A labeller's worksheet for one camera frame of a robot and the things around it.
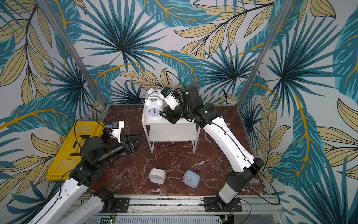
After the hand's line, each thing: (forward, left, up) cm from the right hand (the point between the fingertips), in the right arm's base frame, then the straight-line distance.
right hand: (163, 110), depth 67 cm
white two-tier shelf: (+5, +1, -23) cm, 24 cm away
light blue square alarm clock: (-23, -13, -30) cm, 40 cm away
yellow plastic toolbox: (-15, +52, -20) cm, 58 cm away
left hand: (-12, +9, -6) cm, 16 cm away
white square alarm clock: (-21, +5, -31) cm, 38 cm away
